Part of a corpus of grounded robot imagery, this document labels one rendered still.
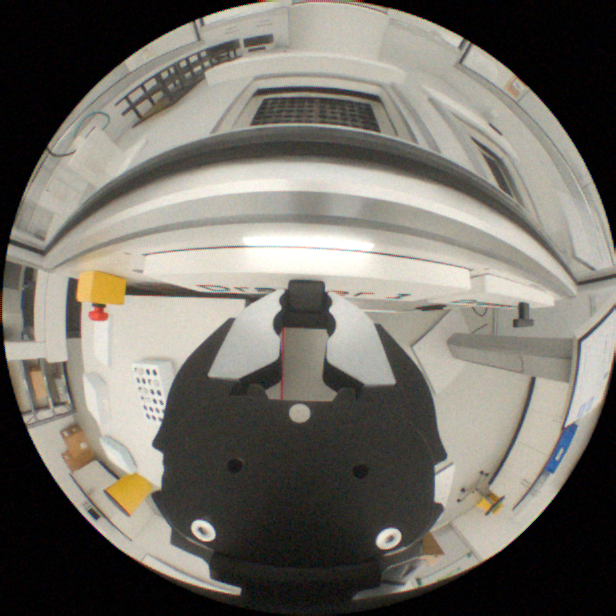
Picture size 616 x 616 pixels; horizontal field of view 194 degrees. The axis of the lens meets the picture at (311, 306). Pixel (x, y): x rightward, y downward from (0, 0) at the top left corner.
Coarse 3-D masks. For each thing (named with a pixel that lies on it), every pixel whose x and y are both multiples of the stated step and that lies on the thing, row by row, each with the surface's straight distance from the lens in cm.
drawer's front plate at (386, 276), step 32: (160, 256) 17; (192, 256) 15; (224, 256) 13; (256, 256) 12; (288, 256) 12; (320, 256) 12; (352, 256) 12; (384, 256) 13; (192, 288) 24; (352, 288) 16; (384, 288) 16; (416, 288) 17; (448, 288) 17
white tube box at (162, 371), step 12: (144, 360) 44; (144, 372) 40; (156, 372) 38; (168, 372) 38; (144, 384) 41; (168, 384) 38; (144, 396) 42; (156, 396) 39; (144, 408) 44; (156, 408) 42; (156, 420) 43
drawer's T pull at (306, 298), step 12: (288, 288) 13; (300, 288) 13; (312, 288) 13; (324, 288) 13; (288, 300) 13; (300, 300) 13; (312, 300) 13; (324, 300) 13; (288, 312) 13; (300, 312) 13; (312, 312) 13; (288, 324) 13; (300, 324) 13; (312, 324) 13; (324, 324) 13
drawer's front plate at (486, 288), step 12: (480, 276) 21; (492, 276) 22; (480, 288) 21; (492, 288) 21; (504, 288) 24; (516, 288) 27; (528, 288) 31; (432, 300) 27; (444, 300) 26; (456, 300) 27; (480, 300) 28; (492, 300) 29; (504, 300) 29; (516, 300) 30; (528, 300) 32; (540, 300) 36; (552, 300) 45
